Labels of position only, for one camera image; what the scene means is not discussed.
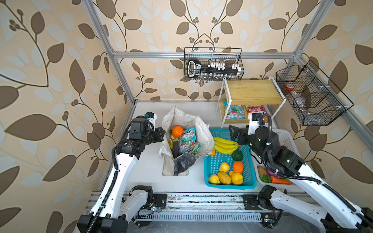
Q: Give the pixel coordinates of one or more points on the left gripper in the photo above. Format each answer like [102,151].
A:
[159,132]

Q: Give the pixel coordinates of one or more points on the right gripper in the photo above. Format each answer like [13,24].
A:
[243,133]

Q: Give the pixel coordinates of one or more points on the orange fruit white basket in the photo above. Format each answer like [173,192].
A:
[177,131]

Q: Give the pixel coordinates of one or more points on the dark zucchini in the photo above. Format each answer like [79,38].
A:
[176,149]

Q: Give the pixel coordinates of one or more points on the pink teal snack bag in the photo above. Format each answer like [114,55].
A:
[187,140]

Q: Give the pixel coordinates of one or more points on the white canvas grocery bag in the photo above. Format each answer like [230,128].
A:
[181,165]

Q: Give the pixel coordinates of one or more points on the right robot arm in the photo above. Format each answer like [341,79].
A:
[333,212]

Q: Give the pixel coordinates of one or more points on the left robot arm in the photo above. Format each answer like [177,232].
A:
[111,214]

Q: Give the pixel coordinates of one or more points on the orange Fox's candy bag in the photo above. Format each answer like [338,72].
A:
[255,109]

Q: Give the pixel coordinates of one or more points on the red green candy bag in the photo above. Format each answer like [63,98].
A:
[236,112]

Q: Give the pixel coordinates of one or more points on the white plastic basket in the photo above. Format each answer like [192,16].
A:
[285,139]

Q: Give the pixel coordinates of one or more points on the green avocado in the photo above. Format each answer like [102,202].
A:
[237,155]

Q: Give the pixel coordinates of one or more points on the green banana bunch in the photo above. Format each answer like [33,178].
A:
[225,146]

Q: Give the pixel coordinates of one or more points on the brown potato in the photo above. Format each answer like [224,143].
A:
[261,171]

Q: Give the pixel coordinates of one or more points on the orange tangerine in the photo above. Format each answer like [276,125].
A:
[238,167]

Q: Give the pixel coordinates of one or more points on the purple onion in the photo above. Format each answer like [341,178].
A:
[270,173]

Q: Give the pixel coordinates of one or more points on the teal plastic basket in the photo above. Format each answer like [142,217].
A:
[212,164]

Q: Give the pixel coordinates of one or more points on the white wooden shelf rack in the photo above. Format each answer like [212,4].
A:
[249,92]

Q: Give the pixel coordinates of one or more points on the green pepper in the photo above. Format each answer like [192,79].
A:
[265,178]

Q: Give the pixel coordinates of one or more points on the yellow round lemon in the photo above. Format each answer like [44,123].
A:
[236,178]

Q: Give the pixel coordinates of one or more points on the yellow bumpy lemon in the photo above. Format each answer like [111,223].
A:
[224,178]

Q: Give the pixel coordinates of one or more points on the plastic bottle red cap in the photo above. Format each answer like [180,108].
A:
[297,100]

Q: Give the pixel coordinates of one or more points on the small yellow lemon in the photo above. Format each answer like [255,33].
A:
[214,179]

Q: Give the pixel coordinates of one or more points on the black tool in basket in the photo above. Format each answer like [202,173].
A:
[194,68]

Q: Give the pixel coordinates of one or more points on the black wire basket right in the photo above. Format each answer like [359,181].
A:
[325,101]

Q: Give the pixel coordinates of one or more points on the black wire basket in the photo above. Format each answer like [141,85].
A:
[325,101]
[227,55]

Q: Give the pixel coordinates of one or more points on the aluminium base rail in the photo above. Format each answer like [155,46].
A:
[207,207]

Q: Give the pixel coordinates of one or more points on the black wire basket centre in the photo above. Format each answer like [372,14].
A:
[227,55]

